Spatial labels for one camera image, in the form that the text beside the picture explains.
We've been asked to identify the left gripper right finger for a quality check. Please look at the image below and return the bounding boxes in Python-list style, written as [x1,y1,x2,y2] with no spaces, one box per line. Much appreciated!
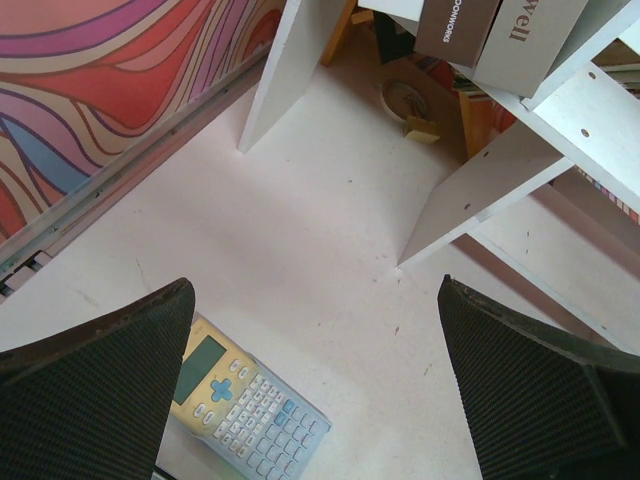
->
[437,276,639,479]

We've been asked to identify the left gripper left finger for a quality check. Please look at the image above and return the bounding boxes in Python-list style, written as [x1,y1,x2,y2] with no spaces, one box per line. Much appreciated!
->
[1,278,195,479]

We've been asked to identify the white wooden bookshelf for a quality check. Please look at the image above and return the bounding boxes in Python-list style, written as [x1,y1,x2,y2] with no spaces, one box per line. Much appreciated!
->
[236,0,640,357]

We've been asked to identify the yellow grey calculator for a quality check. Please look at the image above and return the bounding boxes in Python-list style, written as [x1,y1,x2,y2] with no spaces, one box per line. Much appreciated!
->
[170,312,331,479]

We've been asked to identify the yellow block under shelf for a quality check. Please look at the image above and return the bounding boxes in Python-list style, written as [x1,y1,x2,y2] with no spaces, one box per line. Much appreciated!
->
[403,116,440,144]

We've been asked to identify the small books behind shelf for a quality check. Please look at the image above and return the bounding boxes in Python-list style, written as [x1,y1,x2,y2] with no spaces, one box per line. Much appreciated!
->
[414,54,640,161]

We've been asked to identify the large grey white book stack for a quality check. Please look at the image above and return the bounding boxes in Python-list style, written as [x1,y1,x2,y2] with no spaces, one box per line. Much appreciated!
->
[414,0,587,98]

